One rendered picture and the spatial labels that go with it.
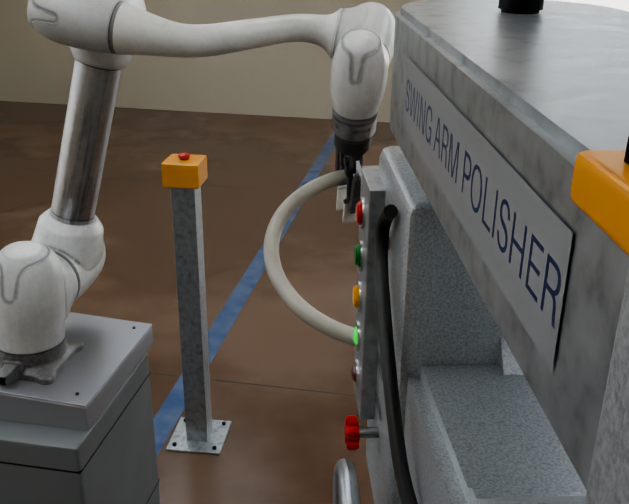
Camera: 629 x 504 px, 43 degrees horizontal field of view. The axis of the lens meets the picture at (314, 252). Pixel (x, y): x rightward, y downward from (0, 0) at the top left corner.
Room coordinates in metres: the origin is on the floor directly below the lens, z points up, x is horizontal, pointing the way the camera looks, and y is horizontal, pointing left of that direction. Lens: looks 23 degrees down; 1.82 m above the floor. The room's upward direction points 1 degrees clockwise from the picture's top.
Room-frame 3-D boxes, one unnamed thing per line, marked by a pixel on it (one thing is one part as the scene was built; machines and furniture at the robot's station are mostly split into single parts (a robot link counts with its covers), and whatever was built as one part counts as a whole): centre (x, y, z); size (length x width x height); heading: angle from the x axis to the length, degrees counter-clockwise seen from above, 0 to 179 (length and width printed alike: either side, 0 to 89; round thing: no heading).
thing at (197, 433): (2.44, 0.42, 0.54); 0.20 x 0.20 x 1.09; 83
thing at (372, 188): (0.81, -0.07, 1.41); 0.08 x 0.03 x 0.28; 3
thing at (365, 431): (0.74, -0.06, 1.28); 0.04 x 0.04 x 0.04; 3
